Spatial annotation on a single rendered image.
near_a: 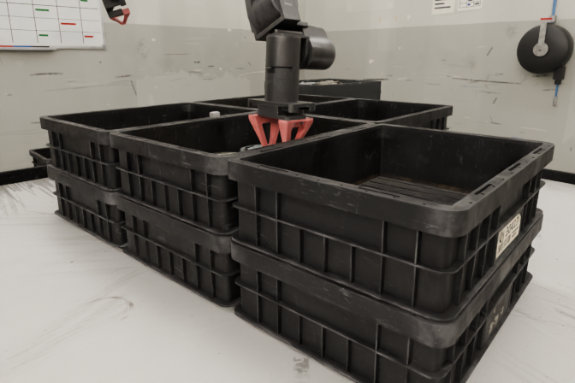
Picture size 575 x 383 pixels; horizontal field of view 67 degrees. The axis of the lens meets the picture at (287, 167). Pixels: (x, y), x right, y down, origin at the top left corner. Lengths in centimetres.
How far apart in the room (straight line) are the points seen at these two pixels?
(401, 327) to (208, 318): 30
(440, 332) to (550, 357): 24
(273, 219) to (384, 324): 17
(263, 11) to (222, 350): 51
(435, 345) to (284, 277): 18
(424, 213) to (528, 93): 364
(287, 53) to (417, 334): 45
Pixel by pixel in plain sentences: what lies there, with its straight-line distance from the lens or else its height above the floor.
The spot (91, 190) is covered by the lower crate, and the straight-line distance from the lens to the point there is 90.
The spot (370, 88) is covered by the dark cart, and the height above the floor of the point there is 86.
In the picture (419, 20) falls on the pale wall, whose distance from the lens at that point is 443.
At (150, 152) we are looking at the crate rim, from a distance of 68.
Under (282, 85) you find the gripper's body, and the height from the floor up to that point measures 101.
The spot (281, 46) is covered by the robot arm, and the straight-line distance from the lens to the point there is 71.
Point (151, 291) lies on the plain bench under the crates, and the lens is 73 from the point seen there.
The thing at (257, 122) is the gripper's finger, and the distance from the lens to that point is 74.
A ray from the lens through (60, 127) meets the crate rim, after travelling 97.
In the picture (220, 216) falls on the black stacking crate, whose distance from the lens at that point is 60.
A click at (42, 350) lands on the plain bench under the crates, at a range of 66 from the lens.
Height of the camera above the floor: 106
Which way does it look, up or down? 15 degrees down
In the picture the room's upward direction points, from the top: straight up
